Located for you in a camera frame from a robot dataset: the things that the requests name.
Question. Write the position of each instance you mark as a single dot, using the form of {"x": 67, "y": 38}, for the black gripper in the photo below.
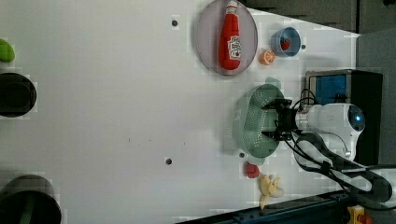
{"x": 285, "y": 123}

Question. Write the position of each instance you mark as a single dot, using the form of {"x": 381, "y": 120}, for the green oval strainer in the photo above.
{"x": 250, "y": 120}

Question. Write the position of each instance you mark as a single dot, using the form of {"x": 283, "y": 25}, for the pink toy fruit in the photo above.
{"x": 251, "y": 170}

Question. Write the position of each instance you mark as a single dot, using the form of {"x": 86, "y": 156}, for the orange slice toy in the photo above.
{"x": 267, "y": 57}

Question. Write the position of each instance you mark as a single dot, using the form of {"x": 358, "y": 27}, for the peeled toy banana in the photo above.
{"x": 270, "y": 189}

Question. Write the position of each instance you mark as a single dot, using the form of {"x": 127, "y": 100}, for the red toy strawberry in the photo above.
{"x": 285, "y": 44}

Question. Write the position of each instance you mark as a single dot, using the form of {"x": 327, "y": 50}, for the blue bowl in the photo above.
{"x": 287, "y": 33}

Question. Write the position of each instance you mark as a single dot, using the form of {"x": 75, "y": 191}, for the red ketchup bottle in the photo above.
{"x": 229, "y": 41}

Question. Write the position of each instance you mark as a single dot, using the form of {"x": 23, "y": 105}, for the black toaster oven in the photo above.
{"x": 360, "y": 88}

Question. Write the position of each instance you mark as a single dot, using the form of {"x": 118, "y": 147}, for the grey round plate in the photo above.
{"x": 207, "y": 34}

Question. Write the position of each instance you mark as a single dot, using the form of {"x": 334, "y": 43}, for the yellow red clamp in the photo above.
{"x": 358, "y": 216}

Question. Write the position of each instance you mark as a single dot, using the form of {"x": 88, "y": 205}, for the black round base upper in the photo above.
{"x": 17, "y": 95}

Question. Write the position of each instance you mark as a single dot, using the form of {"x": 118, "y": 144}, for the black round base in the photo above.
{"x": 29, "y": 199}
{"x": 17, "y": 95}

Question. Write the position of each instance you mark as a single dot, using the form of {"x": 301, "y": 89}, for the black round base lower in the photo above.
{"x": 29, "y": 199}

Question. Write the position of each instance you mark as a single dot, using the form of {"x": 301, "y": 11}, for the green toy fruit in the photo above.
{"x": 7, "y": 53}

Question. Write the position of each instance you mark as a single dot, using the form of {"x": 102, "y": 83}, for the blue metal frame rail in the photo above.
{"x": 327, "y": 208}

